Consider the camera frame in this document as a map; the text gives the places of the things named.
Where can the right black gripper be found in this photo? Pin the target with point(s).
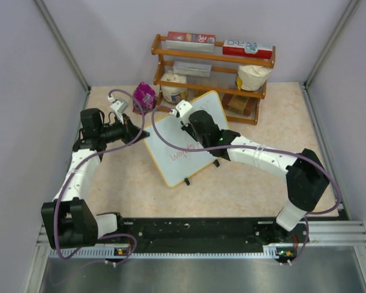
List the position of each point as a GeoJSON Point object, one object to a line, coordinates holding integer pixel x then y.
{"type": "Point", "coordinates": [187, 128]}

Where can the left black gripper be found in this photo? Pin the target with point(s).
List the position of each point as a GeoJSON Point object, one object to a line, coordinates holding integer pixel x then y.
{"type": "Point", "coordinates": [130, 132]}

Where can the yellow framed whiteboard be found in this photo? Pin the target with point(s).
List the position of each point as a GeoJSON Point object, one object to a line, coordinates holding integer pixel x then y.
{"type": "Point", "coordinates": [175, 165]}

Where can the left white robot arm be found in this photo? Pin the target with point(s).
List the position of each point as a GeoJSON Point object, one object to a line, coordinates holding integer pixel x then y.
{"type": "Point", "coordinates": [68, 220]}

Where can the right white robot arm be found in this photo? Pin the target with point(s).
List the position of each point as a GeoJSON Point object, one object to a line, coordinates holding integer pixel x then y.
{"type": "Point", "coordinates": [303, 172]}

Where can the purple snack bag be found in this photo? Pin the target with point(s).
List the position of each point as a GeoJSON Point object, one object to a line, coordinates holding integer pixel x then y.
{"type": "Point", "coordinates": [146, 96]}

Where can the white round tub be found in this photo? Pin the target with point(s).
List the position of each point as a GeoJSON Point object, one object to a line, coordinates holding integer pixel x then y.
{"type": "Point", "coordinates": [171, 94]}

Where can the clear plastic box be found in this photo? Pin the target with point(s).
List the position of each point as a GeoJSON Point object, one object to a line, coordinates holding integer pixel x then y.
{"type": "Point", "coordinates": [192, 69]}

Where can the brown scouring pad pack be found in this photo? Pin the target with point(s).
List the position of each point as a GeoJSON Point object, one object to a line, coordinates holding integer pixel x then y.
{"type": "Point", "coordinates": [241, 105]}

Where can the orange wooden shelf rack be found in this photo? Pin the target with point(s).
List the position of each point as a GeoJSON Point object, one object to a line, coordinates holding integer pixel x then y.
{"type": "Point", "coordinates": [222, 77]}

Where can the cream paper bag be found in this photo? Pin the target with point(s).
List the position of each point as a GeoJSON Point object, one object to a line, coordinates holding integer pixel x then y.
{"type": "Point", "coordinates": [252, 77]}

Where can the red white box right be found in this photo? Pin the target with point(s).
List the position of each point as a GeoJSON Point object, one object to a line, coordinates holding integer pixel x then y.
{"type": "Point", "coordinates": [247, 49]}

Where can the red foil box left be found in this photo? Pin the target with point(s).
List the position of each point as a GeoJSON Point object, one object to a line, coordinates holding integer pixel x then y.
{"type": "Point", "coordinates": [186, 37]}

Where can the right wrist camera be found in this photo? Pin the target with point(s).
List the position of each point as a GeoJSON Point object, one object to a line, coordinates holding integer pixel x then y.
{"type": "Point", "coordinates": [182, 110]}

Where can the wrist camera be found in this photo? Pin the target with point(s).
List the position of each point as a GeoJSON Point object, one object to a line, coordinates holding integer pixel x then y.
{"type": "Point", "coordinates": [182, 110]}
{"type": "Point", "coordinates": [118, 106]}

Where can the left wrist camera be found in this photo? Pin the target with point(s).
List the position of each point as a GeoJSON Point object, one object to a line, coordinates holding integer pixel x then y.
{"type": "Point", "coordinates": [118, 106]}

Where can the aluminium frame post right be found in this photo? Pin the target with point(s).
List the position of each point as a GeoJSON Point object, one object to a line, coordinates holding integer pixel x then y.
{"type": "Point", "coordinates": [345, 18]}

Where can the aluminium frame post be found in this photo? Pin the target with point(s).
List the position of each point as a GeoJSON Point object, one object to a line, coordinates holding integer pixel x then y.
{"type": "Point", "coordinates": [61, 43]}
{"type": "Point", "coordinates": [345, 18]}

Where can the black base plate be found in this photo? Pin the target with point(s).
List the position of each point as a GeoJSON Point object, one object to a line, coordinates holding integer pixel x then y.
{"type": "Point", "coordinates": [208, 235]}

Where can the aluminium frame post left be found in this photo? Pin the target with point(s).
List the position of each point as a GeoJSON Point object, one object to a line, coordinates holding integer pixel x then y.
{"type": "Point", "coordinates": [61, 43]}

